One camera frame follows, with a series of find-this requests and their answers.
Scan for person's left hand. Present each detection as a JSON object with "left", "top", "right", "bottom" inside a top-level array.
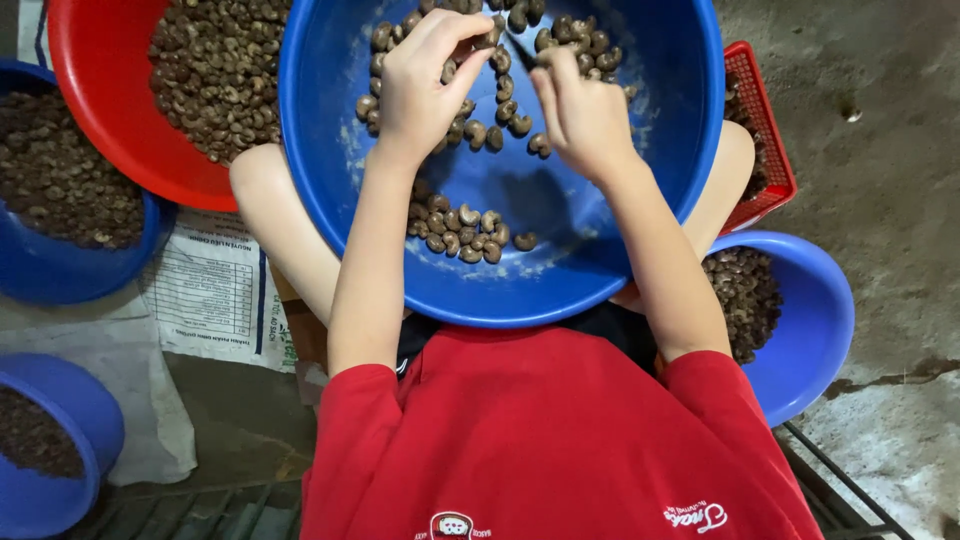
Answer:
[{"left": 372, "top": 9, "right": 498, "bottom": 162}]

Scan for person's right hand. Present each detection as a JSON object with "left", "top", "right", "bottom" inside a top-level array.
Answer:
[{"left": 528, "top": 45, "right": 643, "bottom": 187}]

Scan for small dark knife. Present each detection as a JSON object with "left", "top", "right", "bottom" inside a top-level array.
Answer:
[{"left": 503, "top": 30, "right": 539, "bottom": 73}]

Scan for group of unpeeled cashews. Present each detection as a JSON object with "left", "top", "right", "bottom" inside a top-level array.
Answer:
[
  {"left": 405, "top": 178, "right": 540, "bottom": 266},
  {"left": 355, "top": 0, "right": 639, "bottom": 159}
]

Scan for heap of brown cashews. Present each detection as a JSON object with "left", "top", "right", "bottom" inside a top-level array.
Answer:
[
  {"left": 701, "top": 246, "right": 786, "bottom": 367},
  {"left": 147, "top": 0, "right": 294, "bottom": 167},
  {"left": 723, "top": 71, "right": 771, "bottom": 204}
]

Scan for person's left leg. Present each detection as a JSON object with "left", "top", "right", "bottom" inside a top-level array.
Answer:
[{"left": 228, "top": 142, "right": 342, "bottom": 327}]

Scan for red plastic mesh basket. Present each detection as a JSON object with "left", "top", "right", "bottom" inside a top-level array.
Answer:
[{"left": 718, "top": 40, "right": 798, "bottom": 236}]

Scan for large blue plastic basin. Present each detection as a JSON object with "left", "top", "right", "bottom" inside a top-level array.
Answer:
[{"left": 278, "top": 0, "right": 726, "bottom": 330}]

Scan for person's black shorts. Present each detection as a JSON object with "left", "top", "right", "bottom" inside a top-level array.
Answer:
[{"left": 395, "top": 300, "right": 661, "bottom": 380}]

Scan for white printed woven sack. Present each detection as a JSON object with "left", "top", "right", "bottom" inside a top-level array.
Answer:
[{"left": 0, "top": 0, "right": 298, "bottom": 487}]

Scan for red plastic basin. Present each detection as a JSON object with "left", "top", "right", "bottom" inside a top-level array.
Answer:
[{"left": 46, "top": 0, "right": 294, "bottom": 213}]

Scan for person's red shirt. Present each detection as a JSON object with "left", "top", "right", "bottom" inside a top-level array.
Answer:
[{"left": 300, "top": 324, "right": 825, "bottom": 540}]

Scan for heap of dark cashew husks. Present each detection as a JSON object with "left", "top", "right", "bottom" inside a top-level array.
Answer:
[
  {"left": 0, "top": 386, "right": 86, "bottom": 481},
  {"left": 0, "top": 90, "right": 146, "bottom": 251}
]

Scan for grey metal grate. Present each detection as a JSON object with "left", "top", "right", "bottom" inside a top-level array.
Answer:
[{"left": 63, "top": 478, "right": 305, "bottom": 540}]

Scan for black metal frame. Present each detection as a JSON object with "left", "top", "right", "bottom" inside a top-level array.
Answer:
[{"left": 772, "top": 420, "right": 918, "bottom": 540}]

